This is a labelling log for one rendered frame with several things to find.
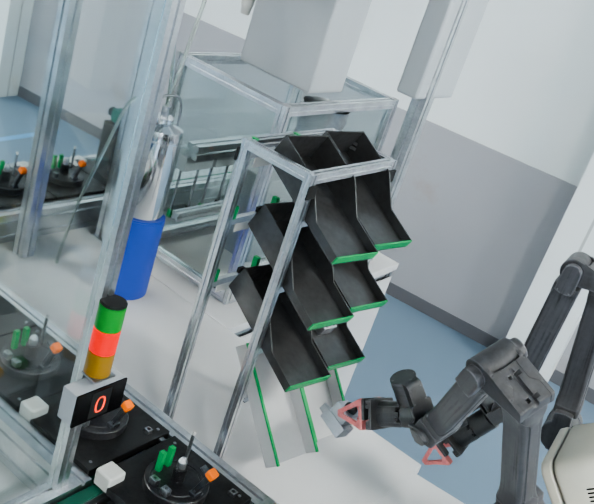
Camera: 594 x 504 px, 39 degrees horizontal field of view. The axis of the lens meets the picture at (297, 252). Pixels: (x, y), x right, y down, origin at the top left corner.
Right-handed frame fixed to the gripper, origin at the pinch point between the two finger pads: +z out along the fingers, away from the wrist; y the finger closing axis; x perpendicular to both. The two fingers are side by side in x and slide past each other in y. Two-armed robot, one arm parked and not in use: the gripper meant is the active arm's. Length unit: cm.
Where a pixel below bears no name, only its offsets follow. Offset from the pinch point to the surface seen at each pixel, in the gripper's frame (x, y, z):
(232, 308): -28, -51, 74
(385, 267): -48, -138, 64
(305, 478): 17.7, -14.7, 21.3
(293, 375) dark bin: -8.4, 9.5, 7.7
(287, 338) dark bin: -16.6, 6.2, 11.6
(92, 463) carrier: 9, 40, 38
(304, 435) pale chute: 5.9, -2.8, 13.3
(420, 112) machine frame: -101, -110, 33
